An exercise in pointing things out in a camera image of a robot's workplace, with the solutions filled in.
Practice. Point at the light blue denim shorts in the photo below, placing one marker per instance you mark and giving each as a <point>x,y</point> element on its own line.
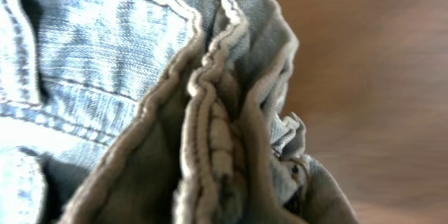
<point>154,111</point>

